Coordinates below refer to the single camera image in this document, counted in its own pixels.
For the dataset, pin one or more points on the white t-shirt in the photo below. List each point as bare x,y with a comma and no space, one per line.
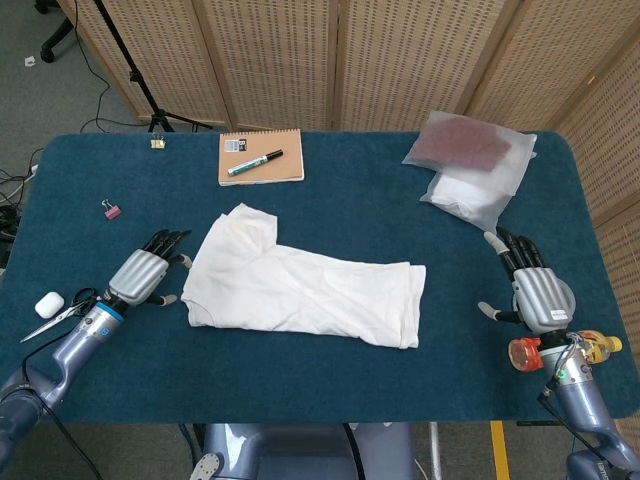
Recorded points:
300,295

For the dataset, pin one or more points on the white earbuds case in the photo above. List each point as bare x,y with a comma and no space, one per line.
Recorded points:
49,304

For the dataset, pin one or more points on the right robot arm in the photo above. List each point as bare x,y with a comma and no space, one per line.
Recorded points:
580,400

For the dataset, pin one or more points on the yellow floor tape strip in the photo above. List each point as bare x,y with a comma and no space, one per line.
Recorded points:
500,450

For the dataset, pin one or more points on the pink binder clip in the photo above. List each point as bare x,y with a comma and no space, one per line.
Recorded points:
113,212

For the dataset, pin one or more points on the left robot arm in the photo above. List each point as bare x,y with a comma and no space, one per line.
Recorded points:
75,345

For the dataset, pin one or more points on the white table leg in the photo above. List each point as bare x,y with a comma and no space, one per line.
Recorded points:
435,450

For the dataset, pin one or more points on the frosted bag with red garment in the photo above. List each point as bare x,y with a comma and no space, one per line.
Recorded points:
465,140

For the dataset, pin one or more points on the frosted bag with white garment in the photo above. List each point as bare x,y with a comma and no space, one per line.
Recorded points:
465,205

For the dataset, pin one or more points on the gold binder clip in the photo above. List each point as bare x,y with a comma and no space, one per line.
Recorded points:
158,143

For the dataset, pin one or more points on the green white marker pen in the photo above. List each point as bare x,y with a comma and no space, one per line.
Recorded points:
255,162

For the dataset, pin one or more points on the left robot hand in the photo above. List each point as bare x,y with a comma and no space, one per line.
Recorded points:
137,275

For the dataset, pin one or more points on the silver perforated bracket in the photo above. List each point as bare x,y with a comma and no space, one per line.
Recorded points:
206,466

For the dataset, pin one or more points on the blue table cover mat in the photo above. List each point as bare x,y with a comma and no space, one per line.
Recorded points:
325,380

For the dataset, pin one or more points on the black tripod stand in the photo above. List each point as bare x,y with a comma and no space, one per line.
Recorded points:
134,75

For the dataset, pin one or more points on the blue grey robot torso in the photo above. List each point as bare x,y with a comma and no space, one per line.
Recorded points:
300,455

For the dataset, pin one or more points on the orange drink bottle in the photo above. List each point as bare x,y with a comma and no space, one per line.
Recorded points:
525,355

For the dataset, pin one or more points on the brown spiral notebook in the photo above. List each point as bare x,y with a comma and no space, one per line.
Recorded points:
285,170

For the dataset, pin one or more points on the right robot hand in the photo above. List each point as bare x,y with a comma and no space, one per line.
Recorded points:
542,300

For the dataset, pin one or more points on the black office chair base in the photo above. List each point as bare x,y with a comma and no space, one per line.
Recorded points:
55,42

